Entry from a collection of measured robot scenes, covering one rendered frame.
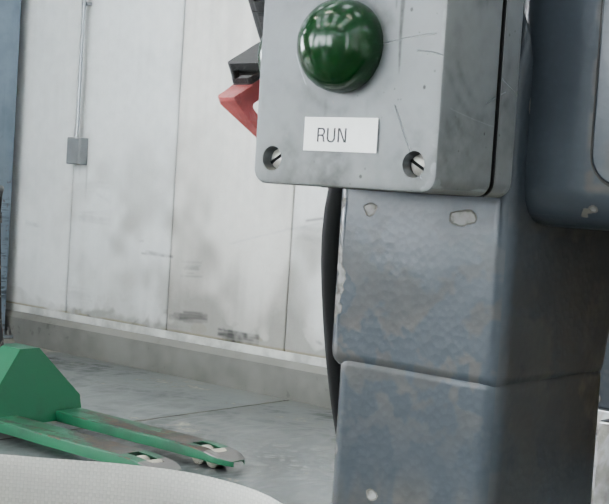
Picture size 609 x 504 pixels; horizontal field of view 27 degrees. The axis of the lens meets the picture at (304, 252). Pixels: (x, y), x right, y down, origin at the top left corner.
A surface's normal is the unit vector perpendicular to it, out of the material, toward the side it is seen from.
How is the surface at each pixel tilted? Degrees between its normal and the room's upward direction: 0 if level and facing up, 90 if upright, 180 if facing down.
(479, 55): 90
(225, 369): 90
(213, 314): 90
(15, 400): 76
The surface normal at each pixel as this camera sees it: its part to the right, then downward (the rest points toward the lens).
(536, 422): 0.76, 0.08
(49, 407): 0.75, -0.17
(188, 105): -0.65, 0.00
